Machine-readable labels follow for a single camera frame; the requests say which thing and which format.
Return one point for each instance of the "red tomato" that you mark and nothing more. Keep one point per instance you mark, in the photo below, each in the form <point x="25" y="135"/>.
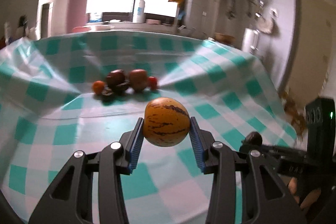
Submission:
<point x="152" y="82"/>

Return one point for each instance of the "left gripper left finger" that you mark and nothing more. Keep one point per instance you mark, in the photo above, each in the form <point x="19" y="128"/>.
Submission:
<point x="68" y="199"/>

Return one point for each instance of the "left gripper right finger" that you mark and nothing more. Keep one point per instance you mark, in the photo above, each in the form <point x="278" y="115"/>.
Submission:
<point x="245" y="185"/>

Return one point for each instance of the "dark red wrinkled fruit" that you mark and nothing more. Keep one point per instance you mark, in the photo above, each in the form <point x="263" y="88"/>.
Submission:
<point x="115" y="78"/>

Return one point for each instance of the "pink thermos jug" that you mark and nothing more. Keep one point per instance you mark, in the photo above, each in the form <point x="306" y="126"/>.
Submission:
<point x="76" y="14"/>

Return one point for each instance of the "right hand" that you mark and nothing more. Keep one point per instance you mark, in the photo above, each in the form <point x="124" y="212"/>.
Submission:
<point x="304" y="196"/>

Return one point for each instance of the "striped yellow pepino melon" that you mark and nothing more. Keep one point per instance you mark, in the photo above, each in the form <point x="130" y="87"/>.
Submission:
<point x="166" y="122"/>

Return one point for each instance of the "small orange tangerine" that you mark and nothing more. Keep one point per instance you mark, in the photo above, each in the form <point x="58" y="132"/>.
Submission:
<point x="98" y="87"/>

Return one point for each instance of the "green checkered tablecloth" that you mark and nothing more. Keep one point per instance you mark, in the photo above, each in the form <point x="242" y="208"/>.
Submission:
<point x="83" y="91"/>

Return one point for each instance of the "white blue-label bottle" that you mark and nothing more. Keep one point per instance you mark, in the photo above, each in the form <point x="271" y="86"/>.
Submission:
<point x="138" y="12"/>

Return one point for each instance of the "large red apple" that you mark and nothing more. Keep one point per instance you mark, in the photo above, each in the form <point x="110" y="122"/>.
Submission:
<point x="138" y="79"/>

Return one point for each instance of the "dark passion fruit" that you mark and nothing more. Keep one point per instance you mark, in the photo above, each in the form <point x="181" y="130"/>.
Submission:
<point x="107" y="95"/>

